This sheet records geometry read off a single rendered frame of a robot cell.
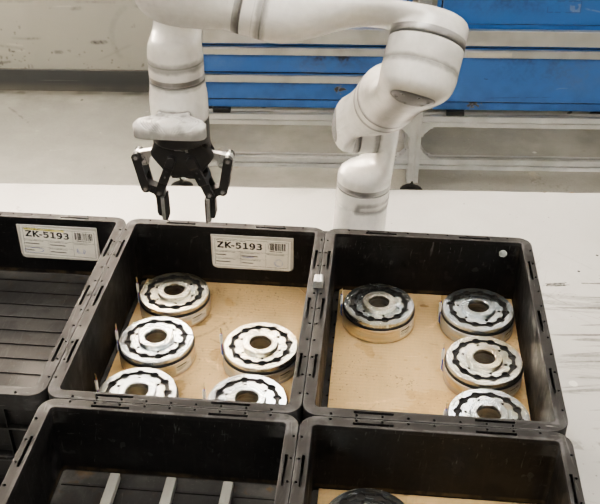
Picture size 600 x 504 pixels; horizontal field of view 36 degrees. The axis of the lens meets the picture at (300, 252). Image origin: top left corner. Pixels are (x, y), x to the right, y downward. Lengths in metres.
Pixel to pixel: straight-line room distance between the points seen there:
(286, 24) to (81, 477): 0.59
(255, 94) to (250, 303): 1.87
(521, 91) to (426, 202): 1.38
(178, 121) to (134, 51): 2.98
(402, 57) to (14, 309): 0.70
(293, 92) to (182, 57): 2.05
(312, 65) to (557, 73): 0.82
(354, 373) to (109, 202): 0.83
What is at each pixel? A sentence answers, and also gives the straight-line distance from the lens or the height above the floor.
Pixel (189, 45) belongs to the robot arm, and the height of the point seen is 1.25.
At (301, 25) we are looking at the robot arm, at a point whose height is 1.29.
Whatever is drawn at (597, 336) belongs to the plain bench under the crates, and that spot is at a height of 0.70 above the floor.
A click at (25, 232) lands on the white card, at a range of 1.47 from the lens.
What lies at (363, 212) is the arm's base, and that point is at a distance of 1.57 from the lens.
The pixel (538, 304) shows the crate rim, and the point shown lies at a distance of 1.26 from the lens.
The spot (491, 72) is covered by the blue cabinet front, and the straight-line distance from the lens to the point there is 3.20.
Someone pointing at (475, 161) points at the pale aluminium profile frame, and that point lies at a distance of 3.31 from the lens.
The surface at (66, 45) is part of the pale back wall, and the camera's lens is 4.19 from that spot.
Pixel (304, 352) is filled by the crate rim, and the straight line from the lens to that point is 1.14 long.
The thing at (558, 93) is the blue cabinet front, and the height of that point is 0.39.
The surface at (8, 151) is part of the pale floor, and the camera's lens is 3.79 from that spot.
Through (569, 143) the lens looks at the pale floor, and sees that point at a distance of 3.83.
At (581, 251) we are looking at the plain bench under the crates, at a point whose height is 0.70.
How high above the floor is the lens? 1.66
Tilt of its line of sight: 34 degrees down
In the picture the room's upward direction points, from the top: straight up
